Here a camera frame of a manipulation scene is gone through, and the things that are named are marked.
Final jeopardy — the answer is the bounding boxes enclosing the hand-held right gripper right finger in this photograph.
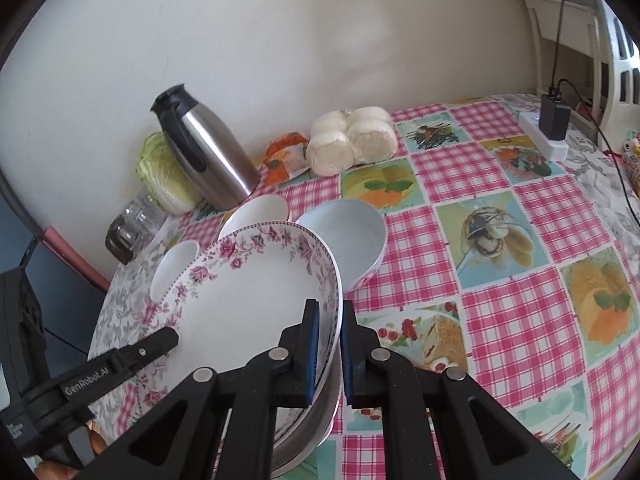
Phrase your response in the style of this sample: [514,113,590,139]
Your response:
[339,300,583,480]

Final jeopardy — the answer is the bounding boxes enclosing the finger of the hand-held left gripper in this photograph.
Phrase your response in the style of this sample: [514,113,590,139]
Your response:
[50,328,180,407]

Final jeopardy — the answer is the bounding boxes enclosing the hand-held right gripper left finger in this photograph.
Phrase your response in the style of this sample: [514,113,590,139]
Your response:
[97,299,321,480]

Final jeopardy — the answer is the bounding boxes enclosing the pink floral rimmed plate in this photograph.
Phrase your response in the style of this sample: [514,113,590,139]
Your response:
[169,221,344,387]

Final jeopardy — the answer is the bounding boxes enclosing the pale blue bowl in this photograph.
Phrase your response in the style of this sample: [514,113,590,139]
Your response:
[295,199,387,293]

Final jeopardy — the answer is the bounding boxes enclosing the person's left hand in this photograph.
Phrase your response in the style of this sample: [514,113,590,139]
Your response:
[32,421,108,480]

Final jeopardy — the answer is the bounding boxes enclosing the dark blue cabinet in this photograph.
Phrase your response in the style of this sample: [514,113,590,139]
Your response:
[0,195,108,361]

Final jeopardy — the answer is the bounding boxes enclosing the small white bowl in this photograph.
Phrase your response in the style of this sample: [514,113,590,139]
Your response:
[151,240,202,304]

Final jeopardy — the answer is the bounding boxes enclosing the glass jar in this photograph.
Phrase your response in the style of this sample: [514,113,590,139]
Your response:
[105,191,168,265]

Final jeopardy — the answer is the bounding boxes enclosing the pink checked tablecloth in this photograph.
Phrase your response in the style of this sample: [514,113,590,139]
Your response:
[115,94,640,480]

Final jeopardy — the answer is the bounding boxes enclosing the yellow-green cloth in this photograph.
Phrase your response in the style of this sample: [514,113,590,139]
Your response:
[136,131,201,215]

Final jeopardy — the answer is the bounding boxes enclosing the orange printed packet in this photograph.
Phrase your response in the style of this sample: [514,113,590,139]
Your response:
[264,131,313,183]

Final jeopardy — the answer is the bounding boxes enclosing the stainless steel thermos jug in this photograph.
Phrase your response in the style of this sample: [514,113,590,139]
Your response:
[151,86,262,211]

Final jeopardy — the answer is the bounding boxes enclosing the bag of white steamed buns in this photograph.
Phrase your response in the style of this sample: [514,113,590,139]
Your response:
[306,105,399,177]

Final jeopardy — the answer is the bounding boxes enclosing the white power strip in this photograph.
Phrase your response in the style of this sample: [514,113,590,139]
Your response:
[518,111,570,162]

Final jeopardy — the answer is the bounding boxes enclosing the grey floral tablecloth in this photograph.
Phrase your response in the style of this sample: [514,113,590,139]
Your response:
[87,95,640,461]

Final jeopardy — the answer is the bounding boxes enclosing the black charger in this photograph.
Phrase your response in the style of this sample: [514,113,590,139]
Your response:
[539,92,571,141]

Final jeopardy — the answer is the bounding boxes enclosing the colourful packet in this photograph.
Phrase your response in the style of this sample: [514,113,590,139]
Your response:
[620,132,640,186]

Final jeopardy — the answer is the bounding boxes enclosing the white chair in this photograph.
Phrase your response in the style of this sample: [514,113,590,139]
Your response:
[520,0,640,126]

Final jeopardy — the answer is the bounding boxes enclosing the black cable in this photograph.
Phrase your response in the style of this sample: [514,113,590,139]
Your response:
[547,0,572,98]
[555,78,640,226]

